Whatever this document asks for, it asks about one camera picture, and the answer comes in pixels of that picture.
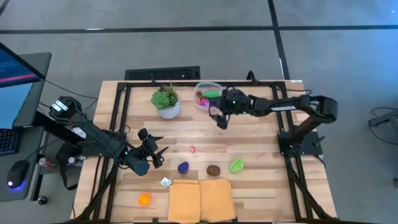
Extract green toy starfruit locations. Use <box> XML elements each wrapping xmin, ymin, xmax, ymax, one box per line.
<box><xmin>229</xmin><ymin>158</ymin><xmax>246</xmax><ymax>174</ymax></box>

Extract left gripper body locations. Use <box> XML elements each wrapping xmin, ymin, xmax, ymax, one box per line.
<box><xmin>125</xmin><ymin>136</ymin><xmax>163</xmax><ymax>177</ymax></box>

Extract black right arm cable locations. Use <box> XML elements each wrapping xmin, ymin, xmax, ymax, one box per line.
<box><xmin>246</xmin><ymin>70</ymin><xmax>313</xmax><ymax>96</ymax></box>

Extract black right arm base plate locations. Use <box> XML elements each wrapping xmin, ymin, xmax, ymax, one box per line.
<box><xmin>277</xmin><ymin>130</ymin><xmax>324</xmax><ymax>157</ymax></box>

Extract clear plastic bottle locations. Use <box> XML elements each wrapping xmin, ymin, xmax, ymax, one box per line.
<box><xmin>67</xmin><ymin>155</ymin><xmax>86</xmax><ymax>166</ymax></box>

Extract black floor stand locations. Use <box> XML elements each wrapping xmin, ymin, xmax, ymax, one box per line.
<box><xmin>368</xmin><ymin>107</ymin><xmax>398</xmax><ymax>128</ymax></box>

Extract brown toy kiwi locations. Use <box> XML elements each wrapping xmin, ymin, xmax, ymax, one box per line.
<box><xmin>206</xmin><ymin>164</ymin><xmax>221</xmax><ymax>177</ymax></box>

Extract succulent in white patterned pot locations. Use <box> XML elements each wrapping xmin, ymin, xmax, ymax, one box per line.
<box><xmin>150</xmin><ymin>81</ymin><xmax>182</xmax><ymax>120</ymax></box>

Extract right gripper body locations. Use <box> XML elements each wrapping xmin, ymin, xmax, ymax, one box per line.
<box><xmin>215</xmin><ymin>88</ymin><xmax>251</xmax><ymax>114</ymax></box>

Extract yellow waffle cloth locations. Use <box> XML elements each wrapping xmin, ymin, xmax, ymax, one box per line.
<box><xmin>167</xmin><ymin>179</ymin><xmax>201</xmax><ymax>224</ymax></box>
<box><xmin>198</xmin><ymin>177</ymin><xmax>236</xmax><ymax>223</ymax></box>

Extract black monitor cable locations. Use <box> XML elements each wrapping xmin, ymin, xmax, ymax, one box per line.
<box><xmin>42</xmin><ymin>77</ymin><xmax>100</xmax><ymax>101</ymax></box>

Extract orange toy fruit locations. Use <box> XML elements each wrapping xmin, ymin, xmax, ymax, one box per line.
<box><xmin>137</xmin><ymin>192</ymin><xmax>152</xmax><ymax>208</ymax></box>

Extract black computer mouse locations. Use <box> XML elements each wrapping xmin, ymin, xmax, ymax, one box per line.
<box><xmin>6</xmin><ymin>160</ymin><xmax>28</xmax><ymax>190</ymax></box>

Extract clear plastic tupperware container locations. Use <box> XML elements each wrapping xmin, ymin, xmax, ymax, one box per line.
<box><xmin>192</xmin><ymin>81</ymin><xmax>224</xmax><ymax>111</ymax></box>

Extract purple toy grapes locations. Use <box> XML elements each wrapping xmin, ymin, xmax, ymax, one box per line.
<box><xmin>177</xmin><ymin>161</ymin><xmax>190</xmax><ymax>175</ymax></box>

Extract red soda can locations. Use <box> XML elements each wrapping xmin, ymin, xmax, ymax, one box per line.
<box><xmin>37</xmin><ymin>157</ymin><xmax>57</xmax><ymax>170</ymax></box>

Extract black aluminium table frame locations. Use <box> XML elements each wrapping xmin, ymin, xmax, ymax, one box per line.
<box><xmin>73</xmin><ymin>80</ymin><xmax>338</xmax><ymax>224</ymax></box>

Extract black keyboard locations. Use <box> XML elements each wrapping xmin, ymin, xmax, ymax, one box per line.
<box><xmin>124</xmin><ymin>65</ymin><xmax>201</xmax><ymax>81</ymax></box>
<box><xmin>0</xmin><ymin>128</ymin><xmax>21</xmax><ymax>156</ymax></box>

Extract computer monitor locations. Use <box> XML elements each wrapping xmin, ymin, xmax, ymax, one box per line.
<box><xmin>0</xmin><ymin>42</ymin><xmax>47</xmax><ymax>130</ymax></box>

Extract grey computer desk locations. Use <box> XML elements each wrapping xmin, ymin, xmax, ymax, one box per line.
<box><xmin>0</xmin><ymin>52</ymin><xmax>53</xmax><ymax>203</ymax></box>

